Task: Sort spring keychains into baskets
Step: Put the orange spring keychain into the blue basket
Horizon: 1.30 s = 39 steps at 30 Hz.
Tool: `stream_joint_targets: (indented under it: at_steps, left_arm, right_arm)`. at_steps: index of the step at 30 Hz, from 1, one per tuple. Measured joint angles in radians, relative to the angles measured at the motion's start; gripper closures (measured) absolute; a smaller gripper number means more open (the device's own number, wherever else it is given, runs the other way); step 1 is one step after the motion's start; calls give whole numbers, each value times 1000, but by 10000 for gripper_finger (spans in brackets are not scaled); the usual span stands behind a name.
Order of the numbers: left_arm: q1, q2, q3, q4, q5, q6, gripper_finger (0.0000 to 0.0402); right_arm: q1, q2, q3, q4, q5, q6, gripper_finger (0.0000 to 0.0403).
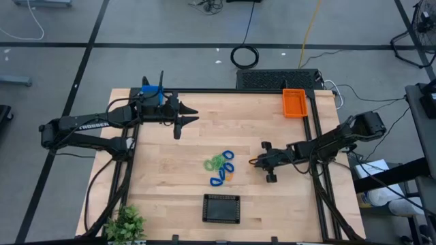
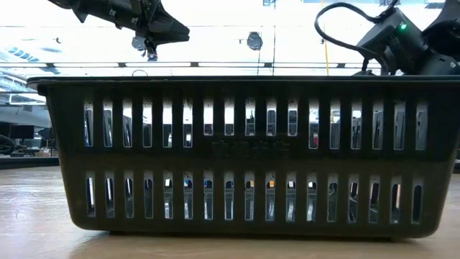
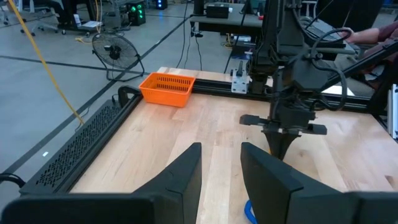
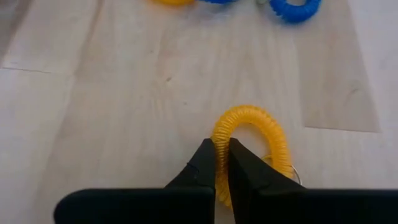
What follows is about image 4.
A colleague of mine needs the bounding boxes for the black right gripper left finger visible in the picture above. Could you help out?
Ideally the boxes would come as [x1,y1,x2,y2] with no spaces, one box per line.
[53,138,217,224]

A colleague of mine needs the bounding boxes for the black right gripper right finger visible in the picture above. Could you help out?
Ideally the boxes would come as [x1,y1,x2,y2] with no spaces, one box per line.
[228,138,398,224]

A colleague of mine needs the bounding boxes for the yellow spring keychain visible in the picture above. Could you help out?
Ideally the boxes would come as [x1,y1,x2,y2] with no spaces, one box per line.
[151,0,196,6]
[210,105,303,208]

